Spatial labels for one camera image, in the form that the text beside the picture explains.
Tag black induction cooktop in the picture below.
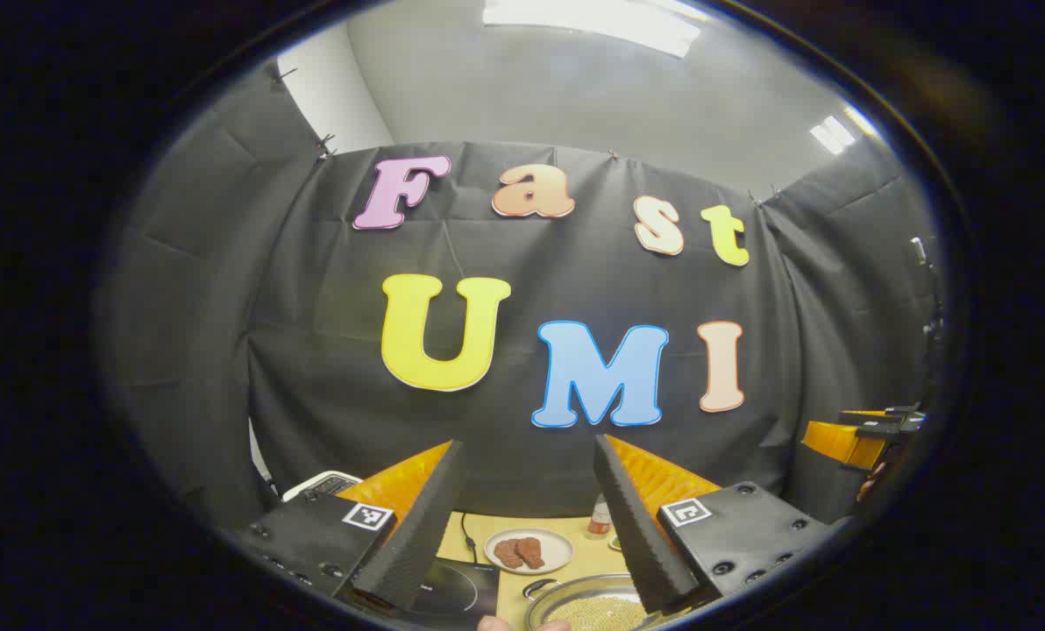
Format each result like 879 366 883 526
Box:
409 561 500 625

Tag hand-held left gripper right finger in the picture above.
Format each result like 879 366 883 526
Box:
593 434 832 614

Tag white toaster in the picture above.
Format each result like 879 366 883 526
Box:
281 471 362 503

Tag soybeans in pot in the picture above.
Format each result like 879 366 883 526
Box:
556 598 648 631

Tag ceiling light panel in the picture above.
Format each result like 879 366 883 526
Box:
482 0 704 59
809 115 857 156

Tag white round plate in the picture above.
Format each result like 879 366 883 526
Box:
484 528 574 575

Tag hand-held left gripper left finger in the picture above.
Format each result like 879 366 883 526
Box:
236 440 467 613

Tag black backdrop cloth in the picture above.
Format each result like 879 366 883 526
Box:
97 57 949 535

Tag steel pot with black handle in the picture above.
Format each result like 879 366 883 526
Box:
522 574 664 631

